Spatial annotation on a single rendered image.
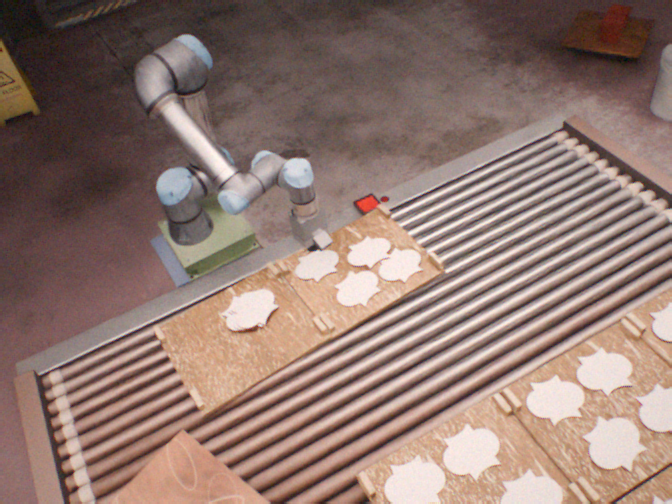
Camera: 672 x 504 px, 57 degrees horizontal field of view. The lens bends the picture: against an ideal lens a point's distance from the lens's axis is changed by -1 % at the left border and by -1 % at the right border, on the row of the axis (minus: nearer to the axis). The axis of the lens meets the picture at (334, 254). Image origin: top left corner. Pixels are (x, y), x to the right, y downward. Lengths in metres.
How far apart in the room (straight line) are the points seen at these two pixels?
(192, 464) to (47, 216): 2.78
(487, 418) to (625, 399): 0.34
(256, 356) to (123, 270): 1.85
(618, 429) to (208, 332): 1.12
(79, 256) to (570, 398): 2.80
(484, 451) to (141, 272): 2.34
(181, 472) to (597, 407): 1.01
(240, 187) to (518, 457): 0.97
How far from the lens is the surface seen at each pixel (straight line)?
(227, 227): 2.12
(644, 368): 1.79
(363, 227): 2.03
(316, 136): 4.01
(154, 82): 1.73
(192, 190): 2.01
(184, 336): 1.88
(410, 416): 1.65
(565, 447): 1.63
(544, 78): 4.46
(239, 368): 1.77
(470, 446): 1.59
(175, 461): 1.57
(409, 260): 1.91
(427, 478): 1.55
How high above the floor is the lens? 2.38
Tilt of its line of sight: 47 degrees down
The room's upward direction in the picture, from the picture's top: 10 degrees counter-clockwise
